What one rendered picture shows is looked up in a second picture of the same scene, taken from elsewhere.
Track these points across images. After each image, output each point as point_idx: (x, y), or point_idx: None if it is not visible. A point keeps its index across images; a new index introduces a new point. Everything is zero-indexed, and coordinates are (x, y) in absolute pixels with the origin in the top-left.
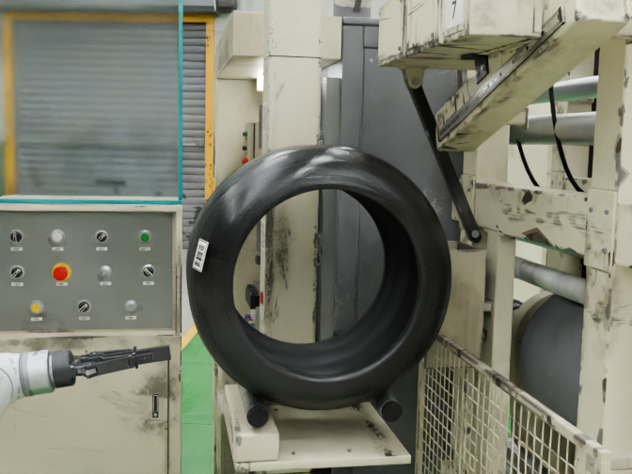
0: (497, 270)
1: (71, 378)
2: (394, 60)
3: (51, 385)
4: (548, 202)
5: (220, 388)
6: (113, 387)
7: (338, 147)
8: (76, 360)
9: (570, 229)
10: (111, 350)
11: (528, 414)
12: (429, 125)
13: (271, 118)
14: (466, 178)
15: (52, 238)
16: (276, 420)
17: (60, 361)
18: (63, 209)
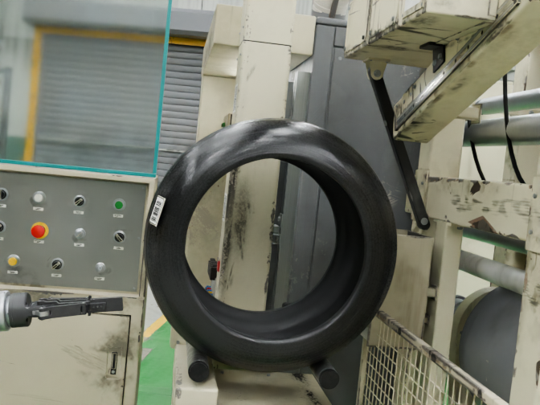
0: (443, 258)
1: (26, 319)
2: (357, 50)
3: (6, 323)
4: (495, 191)
5: (171, 347)
6: (76, 342)
7: (296, 120)
8: (33, 303)
9: (513, 216)
10: (67, 297)
11: (460, 388)
12: (387, 115)
13: (240, 98)
14: (420, 172)
15: (34, 198)
16: (221, 382)
17: (17, 301)
18: (46, 172)
